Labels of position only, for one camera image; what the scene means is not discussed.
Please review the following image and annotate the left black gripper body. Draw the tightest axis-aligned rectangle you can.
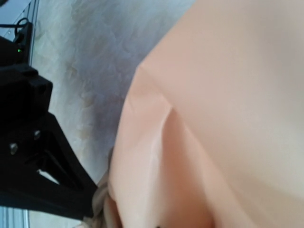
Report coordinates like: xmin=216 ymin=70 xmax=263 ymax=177
xmin=0 ymin=37 xmax=53 ymax=132

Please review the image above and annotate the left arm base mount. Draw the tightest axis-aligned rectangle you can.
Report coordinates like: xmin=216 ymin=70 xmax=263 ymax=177
xmin=13 ymin=18 xmax=33 ymax=65

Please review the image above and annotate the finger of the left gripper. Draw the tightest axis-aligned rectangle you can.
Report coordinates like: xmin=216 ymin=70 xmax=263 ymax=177
xmin=0 ymin=113 xmax=97 ymax=219

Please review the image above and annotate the pink wrapping paper sheet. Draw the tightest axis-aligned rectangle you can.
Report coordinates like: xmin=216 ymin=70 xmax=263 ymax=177
xmin=109 ymin=0 xmax=304 ymax=228

